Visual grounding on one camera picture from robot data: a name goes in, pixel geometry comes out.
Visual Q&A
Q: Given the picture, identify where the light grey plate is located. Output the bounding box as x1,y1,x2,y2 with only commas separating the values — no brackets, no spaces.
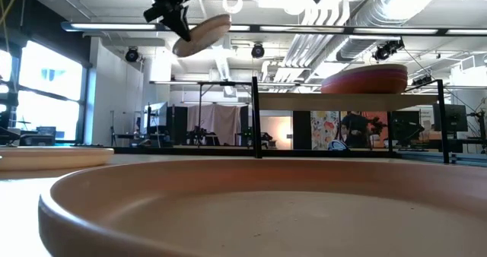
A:
172,13,232,59

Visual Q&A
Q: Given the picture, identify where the purple plate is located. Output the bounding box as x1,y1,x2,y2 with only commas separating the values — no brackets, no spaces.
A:
325,68,409,76

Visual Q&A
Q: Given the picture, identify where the magenta plate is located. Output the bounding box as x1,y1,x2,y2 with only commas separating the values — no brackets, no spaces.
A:
322,71,409,81

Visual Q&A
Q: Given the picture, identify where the red-brown plate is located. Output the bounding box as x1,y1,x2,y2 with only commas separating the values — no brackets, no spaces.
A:
320,76,409,94

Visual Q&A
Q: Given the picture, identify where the pale peach plate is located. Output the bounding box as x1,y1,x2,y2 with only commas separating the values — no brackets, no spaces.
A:
0,146,115,172

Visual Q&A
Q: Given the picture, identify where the orange plate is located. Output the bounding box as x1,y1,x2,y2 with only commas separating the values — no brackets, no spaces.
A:
37,157,487,257

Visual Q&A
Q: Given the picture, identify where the wooden shelf with black legs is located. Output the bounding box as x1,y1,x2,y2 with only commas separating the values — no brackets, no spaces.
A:
250,76,447,165

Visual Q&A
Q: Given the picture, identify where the black round spotlight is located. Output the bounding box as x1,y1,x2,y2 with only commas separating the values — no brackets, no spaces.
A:
125,46,140,63
250,43,266,59

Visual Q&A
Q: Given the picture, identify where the overhead light bar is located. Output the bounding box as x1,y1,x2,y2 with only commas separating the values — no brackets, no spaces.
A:
60,21,487,36

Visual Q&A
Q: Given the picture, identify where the black-framed background table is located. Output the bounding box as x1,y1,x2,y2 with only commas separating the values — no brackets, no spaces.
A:
150,80,252,148

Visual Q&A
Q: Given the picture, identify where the background monitor with lit screen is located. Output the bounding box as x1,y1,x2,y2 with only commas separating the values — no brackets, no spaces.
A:
143,101,168,129

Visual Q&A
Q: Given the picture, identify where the beige curtain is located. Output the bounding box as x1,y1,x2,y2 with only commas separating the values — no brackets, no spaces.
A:
186,103,243,147

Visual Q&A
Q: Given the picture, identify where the large bright window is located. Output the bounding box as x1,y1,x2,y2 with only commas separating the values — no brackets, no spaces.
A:
0,40,87,144

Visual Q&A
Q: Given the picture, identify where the colourful floral painting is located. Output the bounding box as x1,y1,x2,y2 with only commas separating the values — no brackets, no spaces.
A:
310,110,342,151

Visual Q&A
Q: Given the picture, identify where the person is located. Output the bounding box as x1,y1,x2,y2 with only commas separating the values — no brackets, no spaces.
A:
340,111,378,150

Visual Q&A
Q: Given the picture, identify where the white and blue round object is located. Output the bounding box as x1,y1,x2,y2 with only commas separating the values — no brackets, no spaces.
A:
327,139,349,151

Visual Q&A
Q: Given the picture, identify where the black background monitor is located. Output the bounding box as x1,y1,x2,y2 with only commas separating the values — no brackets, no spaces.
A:
433,103,469,133

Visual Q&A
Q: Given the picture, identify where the white ring lamp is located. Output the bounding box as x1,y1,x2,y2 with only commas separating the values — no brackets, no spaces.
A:
222,0,244,14

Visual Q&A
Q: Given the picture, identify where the silver ventilation duct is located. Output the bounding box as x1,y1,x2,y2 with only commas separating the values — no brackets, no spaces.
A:
336,0,452,62

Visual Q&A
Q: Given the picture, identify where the black ceiling-mounted camera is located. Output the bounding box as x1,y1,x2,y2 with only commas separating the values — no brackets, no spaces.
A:
372,39,405,62

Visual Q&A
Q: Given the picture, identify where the black aluminium rig frame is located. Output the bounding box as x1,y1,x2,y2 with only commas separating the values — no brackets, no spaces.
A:
113,145,400,159

